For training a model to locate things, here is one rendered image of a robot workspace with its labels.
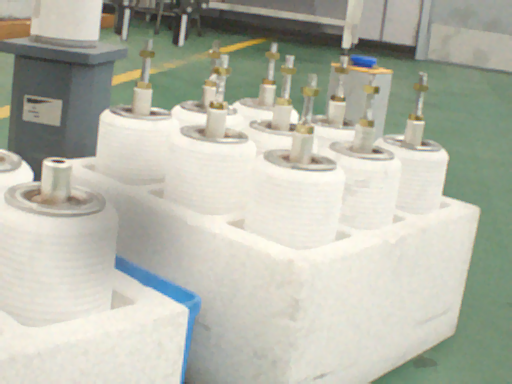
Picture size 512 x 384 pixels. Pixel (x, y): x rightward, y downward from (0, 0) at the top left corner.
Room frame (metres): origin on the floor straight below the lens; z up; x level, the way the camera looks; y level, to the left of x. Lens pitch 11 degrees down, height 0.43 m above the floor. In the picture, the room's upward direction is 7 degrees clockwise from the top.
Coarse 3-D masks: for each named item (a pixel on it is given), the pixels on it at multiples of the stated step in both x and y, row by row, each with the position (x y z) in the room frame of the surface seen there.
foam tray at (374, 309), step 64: (128, 192) 0.87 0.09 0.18; (128, 256) 0.85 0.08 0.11; (192, 256) 0.79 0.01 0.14; (256, 256) 0.74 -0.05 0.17; (320, 256) 0.73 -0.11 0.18; (384, 256) 0.81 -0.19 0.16; (448, 256) 0.94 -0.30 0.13; (256, 320) 0.73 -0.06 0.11; (320, 320) 0.73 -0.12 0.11; (384, 320) 0.84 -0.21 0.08; (448, 320) 0.97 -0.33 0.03
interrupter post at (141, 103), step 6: (138, 90) 0.96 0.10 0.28; (144, 90) 0.96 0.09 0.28; (150, 90) 0.96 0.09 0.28; (138, 96) 0.96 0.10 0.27; (144, 96) 0.96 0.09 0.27; (150, 96) 0.96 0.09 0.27; (138, 102) 0.95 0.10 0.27; (144, 102) 0.96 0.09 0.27; (150, 102) 0.96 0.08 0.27; (132, 108) 0.96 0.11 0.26; (138, 108) 0.95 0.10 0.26; (144, 108) 0.96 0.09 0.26; (144, 114) 0.96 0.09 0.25
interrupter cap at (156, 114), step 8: (120, 104) 0.99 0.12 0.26; (128, 104) 0.99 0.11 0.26; (112, 112) 0.94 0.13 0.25; (120, 112) 0.94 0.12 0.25; (128, 112) 0.94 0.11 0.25; (152, 112) 0.98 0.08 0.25; (160, 112) 0.97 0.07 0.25; (168, 112) 0.98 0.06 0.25; (152, 120) 0.93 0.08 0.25; (160, 120) 0.94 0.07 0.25
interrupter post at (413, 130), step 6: (408, 120) 0.99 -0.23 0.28; (408, 126) 0.98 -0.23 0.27; (414, 126) 0.98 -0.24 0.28; (420, 126) 0.98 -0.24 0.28; (408, 132) 0.98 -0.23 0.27; (414, 132) 0.98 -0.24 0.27; (420, 132) 0.98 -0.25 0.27; (408, 138) 0.98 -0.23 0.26; (414, 138) 0.98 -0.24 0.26; (420, 138) 0.98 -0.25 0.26; (408, 144) 0.98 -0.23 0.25; (414, 144) 0.98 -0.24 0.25
